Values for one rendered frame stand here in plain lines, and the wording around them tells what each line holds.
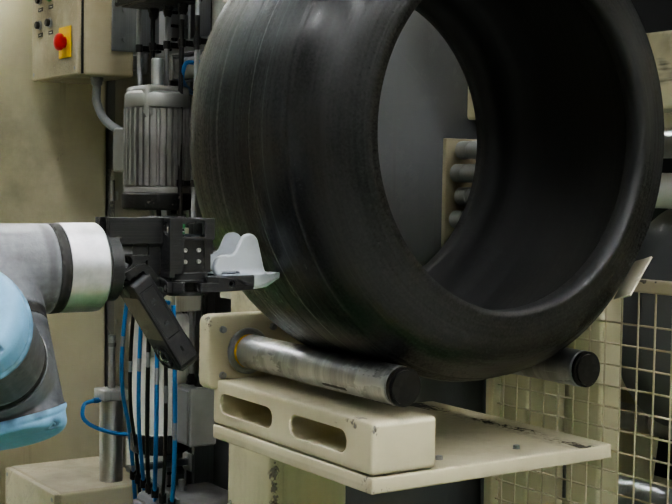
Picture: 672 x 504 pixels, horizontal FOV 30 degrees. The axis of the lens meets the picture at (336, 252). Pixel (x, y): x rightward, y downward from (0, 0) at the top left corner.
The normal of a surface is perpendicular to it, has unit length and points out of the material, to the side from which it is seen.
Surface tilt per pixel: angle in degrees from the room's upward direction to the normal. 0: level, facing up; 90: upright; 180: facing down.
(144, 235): 90
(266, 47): 73
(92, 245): 57
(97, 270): 87
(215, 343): 90
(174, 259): 90
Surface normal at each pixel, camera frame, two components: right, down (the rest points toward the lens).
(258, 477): -0.83, 0.02
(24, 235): 0.40, -0.69
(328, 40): -0.19, -0.21
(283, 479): 0.56, 0.05
